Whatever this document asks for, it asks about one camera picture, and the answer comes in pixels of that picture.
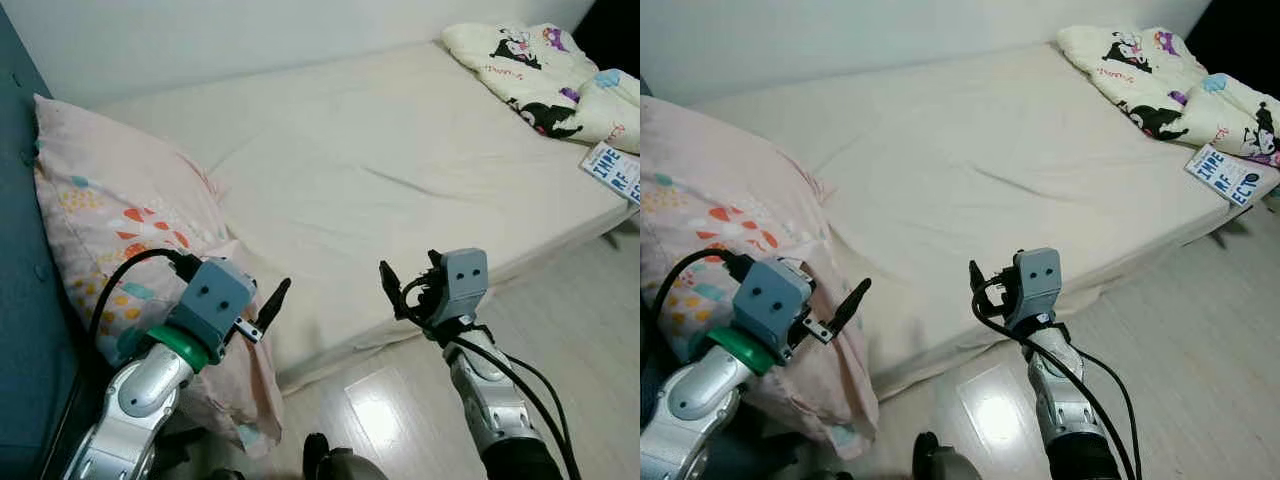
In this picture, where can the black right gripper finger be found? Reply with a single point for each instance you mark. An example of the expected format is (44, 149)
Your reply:
(979, 283)
(392, 282)

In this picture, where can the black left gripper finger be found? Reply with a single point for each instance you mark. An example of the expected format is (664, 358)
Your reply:
(850, 305)
(275, 305)

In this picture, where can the pink dotted pillow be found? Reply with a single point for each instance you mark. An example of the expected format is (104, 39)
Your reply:
(110, 200)
(700, 190)

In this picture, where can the white book blue letters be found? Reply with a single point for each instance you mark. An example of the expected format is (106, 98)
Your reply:
(1222, 175)
(612, 172)

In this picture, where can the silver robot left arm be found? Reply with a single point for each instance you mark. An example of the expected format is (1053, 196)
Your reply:
(700, 400)
(140, 400)

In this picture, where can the bed with beige sheet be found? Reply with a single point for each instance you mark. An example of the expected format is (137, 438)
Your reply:
(980, 170)
(400, 170)

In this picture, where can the robot leg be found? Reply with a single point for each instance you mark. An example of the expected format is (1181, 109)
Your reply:
(945, 465)
(345, 465)

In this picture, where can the cream cartoon print blanket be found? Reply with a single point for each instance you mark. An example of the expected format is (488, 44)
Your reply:
(1140, 80)
(520, 75)

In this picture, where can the black cabinet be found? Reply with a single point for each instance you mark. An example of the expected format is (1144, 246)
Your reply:
(1240, 25)
(612, 30)

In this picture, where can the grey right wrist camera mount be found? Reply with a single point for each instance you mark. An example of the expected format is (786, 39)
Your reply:
(1038, 285)
(465, 285)

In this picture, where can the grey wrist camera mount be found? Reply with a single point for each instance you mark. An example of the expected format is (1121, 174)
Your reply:
(1038, 285)
(465, 285)
(210, 300)
(770, 300)

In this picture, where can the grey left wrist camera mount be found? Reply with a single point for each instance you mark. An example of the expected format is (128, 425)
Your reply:
(210, 300)
(770, 300)

